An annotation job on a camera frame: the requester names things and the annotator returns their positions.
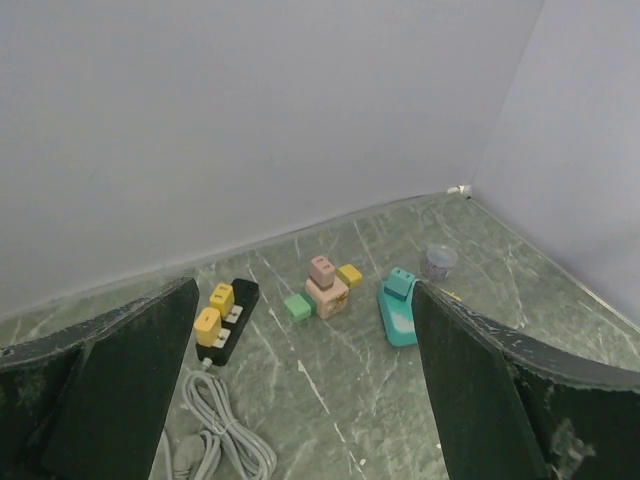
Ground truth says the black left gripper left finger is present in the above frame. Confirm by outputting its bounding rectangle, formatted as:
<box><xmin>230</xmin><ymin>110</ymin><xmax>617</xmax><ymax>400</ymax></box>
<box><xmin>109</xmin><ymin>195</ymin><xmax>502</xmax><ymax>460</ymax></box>
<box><xmin>1</xmin><ymin>278</ymin><xmax>199</xmax><ymax>479</ymax></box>

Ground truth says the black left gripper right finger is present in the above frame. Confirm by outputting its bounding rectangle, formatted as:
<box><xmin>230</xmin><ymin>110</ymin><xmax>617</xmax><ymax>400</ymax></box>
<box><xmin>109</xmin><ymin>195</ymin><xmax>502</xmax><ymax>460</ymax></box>
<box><xmin>412</xmin><ymin>281</ymin><xmax>639</xmax><ymax>479</ymax></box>

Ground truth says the teal triangular socket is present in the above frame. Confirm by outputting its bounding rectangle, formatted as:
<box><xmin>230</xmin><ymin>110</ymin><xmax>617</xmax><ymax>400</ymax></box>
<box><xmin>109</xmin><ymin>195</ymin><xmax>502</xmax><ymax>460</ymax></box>
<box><xmin>377</xmin><ymin>284</ymin><xmax>417</xmax><ymax>348</ymax></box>

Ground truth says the teal plug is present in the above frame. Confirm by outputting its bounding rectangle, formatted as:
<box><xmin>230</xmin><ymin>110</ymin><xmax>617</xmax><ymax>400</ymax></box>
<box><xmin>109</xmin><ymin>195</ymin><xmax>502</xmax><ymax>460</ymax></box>
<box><xmin>383</xmin><ymin>267</ymin><xmax>415</xmax><ymax>301</ymax></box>

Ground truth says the pink cube socket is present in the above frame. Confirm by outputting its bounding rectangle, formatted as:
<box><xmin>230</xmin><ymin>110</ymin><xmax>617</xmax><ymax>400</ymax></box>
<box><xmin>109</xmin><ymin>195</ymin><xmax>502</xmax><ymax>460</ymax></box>
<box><xmin>305</xmin><ymin>277</ymin><xmax>350</xmax><ymax>320</ymax></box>

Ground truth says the yellow plug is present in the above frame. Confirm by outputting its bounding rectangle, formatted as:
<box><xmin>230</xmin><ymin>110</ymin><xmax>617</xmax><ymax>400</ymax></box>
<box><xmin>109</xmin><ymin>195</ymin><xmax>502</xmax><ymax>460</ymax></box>
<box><xmin>209</xmin><ymin>282</ymin><xmax>235</xmax><ymax>318</ymax></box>
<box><xmin>336</xmin><ymin>264</ymin><xmax>363</xmax><ymax>290</ymax></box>
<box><xmin>193</xmin><ymin>307</ymin><xmax>222</xmax><ymax>348</ymax></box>

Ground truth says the pink plug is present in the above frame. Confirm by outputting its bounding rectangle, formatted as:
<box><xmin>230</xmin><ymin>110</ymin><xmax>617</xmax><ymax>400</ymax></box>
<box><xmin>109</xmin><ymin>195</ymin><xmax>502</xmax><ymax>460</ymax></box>
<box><xmin>309</xmin><ymin>255</ymin><xmax>336</xmax><ymax>290</ymax></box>

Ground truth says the green plug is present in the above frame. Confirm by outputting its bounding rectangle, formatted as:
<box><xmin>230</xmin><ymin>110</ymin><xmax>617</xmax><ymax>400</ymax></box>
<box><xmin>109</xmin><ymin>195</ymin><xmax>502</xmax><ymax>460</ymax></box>
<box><xmin>284</xmin><ymin>292</ymin><xmax>316</xmax><ymax>323</ymax></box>

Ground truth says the clear plastic cup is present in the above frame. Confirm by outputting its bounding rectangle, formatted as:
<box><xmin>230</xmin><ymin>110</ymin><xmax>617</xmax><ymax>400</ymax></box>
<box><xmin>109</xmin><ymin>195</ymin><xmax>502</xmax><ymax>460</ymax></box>
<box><xmin>425</xmin><ymin>245</ymin><xmax>458</xmax><ymax>282</ymax></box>

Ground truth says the black power strip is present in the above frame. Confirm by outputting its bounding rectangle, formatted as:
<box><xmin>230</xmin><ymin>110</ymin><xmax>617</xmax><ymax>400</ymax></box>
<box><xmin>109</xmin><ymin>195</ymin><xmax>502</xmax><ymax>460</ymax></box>
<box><xmin>196</xmin><ymin>278</ymin><xmax>260</xmax><ymax>367</ymax></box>

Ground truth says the grey coiled power cable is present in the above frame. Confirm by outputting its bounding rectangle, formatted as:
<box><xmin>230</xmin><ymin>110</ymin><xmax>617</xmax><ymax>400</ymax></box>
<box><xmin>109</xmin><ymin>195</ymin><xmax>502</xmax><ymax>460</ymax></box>
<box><xmin>158</xmin><ymin>355</ymin><xmax>278</xmax><ymax>480</ymax></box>

